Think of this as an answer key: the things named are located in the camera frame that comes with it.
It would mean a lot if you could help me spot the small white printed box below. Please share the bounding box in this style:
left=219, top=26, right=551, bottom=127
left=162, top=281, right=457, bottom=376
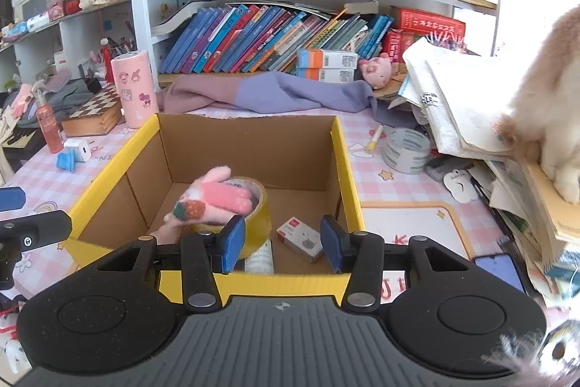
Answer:
left=276, top=217, right=323, bottom=262

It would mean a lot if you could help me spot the pink glove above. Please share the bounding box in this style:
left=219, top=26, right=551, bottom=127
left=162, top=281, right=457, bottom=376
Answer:
left=10, top=83, right=33, bottom=121

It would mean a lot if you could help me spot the yellow cardboard box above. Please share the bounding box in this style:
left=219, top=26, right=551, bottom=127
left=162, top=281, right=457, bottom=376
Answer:
left=65, top=114, right=364, bottom=297

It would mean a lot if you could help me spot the white spray bottle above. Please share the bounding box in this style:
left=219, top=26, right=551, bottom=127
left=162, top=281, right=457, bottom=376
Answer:
left=244, top=240, right=274, bottom=275

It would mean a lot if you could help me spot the orange white box stack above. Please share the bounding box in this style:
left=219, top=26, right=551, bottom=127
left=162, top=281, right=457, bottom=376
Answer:
left=296, top=49, right=359, bottom=85

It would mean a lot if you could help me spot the grey tape roll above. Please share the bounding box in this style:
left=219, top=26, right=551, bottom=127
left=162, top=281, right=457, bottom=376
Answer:
left=381, top=128, right=432, bottom=175

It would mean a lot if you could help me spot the row of colourful books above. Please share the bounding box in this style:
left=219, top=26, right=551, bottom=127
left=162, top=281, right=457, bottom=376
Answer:
left=152, top=2, right=394, bottom=75

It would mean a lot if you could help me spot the stack of papers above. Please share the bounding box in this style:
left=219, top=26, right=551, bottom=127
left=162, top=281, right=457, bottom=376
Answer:
left=400, top=38, right=579, bottom=310

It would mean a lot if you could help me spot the grey clothing pile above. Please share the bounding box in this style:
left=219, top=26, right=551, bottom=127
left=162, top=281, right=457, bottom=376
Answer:
left=17, top=79, right=94, bottom=129

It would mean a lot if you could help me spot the yellow tape roll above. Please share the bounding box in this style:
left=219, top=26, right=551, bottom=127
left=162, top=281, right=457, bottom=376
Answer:
left=193, top=171, right=271, bottom=259

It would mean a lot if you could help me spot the blue plastic clip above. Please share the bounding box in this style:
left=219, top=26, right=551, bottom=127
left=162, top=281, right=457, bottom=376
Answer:
left=56, top=148, right=76, bottom=173

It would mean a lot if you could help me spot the phone on table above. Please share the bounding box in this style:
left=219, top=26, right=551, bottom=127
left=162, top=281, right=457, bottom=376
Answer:
left=473, top=254, right=527, bottom=294

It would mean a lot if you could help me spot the red dictionary book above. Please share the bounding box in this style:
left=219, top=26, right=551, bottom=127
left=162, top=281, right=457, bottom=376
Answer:
left=391, top=8, right=466, bottom=39

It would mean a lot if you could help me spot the pink cylinder container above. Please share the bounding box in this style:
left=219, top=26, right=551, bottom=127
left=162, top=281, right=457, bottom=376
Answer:
left=111, top=50, right=158, bottom=129

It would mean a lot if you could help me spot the pink spray bottle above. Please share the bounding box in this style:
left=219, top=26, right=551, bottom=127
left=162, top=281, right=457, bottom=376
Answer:
left=32, top=82, right=64, bottom=154

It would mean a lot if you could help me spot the wooden chess board box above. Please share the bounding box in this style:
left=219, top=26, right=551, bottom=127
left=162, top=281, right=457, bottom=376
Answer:
left=62, top=85, right=122, bottom=137

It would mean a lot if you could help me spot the pink pig plush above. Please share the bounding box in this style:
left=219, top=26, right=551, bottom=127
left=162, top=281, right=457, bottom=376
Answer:
left=358, top=53, right=393, bottom=90

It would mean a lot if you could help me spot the pink fuzzy sock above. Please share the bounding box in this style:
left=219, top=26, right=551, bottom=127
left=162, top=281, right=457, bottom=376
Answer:
left=150, top=166, right=254, bottom=244

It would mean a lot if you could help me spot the pink purple cloth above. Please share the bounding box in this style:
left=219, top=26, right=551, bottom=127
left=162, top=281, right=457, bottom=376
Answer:
left=156, top=72, right=416, bottom=128

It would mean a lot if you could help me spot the white charger adapter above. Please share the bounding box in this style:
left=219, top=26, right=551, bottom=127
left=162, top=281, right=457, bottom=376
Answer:
left=64, top=139, right=91, bottom=162

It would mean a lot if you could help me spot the fluffy cat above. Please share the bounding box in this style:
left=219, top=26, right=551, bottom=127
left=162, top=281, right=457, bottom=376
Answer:
left=500, top=7, right=579, bottom=205

